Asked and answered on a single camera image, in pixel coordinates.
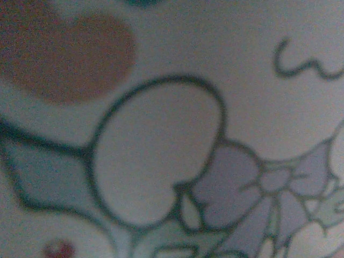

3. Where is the pastel cartoon print box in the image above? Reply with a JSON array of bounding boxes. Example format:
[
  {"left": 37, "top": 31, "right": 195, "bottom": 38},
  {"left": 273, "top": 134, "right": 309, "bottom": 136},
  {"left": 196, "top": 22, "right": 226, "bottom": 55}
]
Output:
[{"left": 0, "top": 0, "right": 344, "bottom": 258}]

